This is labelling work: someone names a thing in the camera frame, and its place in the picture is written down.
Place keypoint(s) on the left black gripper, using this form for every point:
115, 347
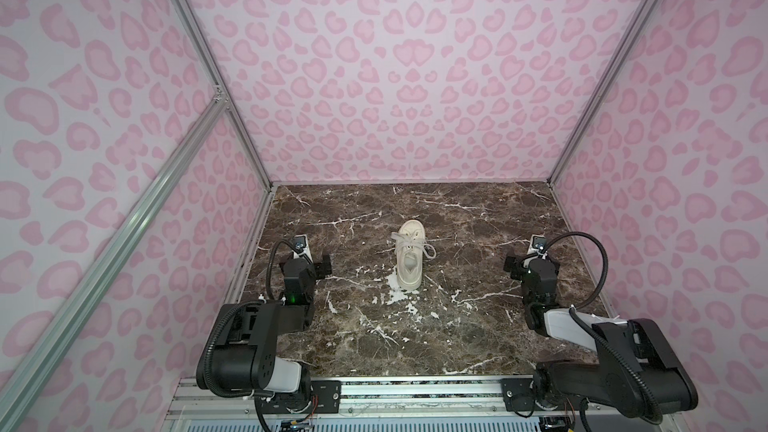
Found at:
321, 268

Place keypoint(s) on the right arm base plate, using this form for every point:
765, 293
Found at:
518, 395

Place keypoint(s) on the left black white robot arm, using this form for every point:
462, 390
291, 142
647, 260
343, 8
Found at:
240, 356

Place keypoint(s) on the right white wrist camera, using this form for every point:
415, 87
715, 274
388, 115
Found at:
537, 245

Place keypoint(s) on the right rear aluminium post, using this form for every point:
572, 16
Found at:
642, 16

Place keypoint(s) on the left rear aluminium post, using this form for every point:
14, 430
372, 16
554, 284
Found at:
204, 52

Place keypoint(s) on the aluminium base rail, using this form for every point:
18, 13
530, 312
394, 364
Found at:
409, 403

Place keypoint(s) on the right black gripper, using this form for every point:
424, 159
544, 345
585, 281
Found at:
517, 267

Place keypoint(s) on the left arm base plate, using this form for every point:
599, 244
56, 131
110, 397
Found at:
319, 397

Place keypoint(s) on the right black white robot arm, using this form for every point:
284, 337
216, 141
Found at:
636, 371

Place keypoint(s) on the white shoelace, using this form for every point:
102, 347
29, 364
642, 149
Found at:
405, 243

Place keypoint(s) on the left diagonal aluminium strut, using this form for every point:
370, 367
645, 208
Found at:
38, 366

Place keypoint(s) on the cream white sneaker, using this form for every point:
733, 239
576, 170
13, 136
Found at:
409, 266

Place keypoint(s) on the aluminium post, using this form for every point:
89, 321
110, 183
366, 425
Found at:
642, 16
204, 52

